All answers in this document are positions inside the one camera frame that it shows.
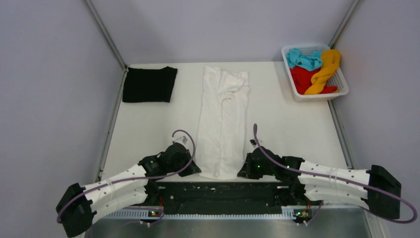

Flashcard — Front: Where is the white t shirt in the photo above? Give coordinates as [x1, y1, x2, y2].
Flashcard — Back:
[195, 66, 250, 180]

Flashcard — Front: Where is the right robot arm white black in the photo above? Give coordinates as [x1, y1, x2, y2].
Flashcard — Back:
[237, 147, 402, 220]

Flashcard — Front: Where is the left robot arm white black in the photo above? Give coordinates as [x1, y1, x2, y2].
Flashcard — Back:
[56, 142, 200, 238]

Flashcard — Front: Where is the folded black t shirt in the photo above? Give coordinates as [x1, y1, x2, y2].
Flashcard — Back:
[122, 66, 178, 103]

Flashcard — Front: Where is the red t shirt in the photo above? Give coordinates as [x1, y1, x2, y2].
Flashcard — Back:
[290, 66, 339, 95]

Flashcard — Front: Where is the white plastic basket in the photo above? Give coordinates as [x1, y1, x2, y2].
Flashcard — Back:
[281, 43, 349, 102]

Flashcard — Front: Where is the cyan t shirt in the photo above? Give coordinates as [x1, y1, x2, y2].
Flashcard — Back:
[286, 48, 323, 71]

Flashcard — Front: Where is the yellow t shirt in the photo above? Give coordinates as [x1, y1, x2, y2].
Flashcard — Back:
[304, 49, 341, 95]

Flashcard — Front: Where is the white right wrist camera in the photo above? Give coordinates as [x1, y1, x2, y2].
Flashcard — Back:
[250, 139, 257, 147]

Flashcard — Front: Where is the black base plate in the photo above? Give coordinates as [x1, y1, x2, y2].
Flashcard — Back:
[142, 181, 320, 215]

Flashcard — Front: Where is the aluminium front rail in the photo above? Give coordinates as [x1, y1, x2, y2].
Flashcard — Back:
[80, 203, 391, 238]

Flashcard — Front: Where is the left aluminium corner post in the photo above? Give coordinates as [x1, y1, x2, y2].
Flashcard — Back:
[82, 0, 127, 69]

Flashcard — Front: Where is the aluminium corner post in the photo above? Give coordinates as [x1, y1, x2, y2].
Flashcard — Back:
[82, 0, 127, 69]
[328, 0, 364, 49]

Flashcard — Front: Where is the right aluminium corner post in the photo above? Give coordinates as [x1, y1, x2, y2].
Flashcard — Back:
[328, 0, 364, 49]

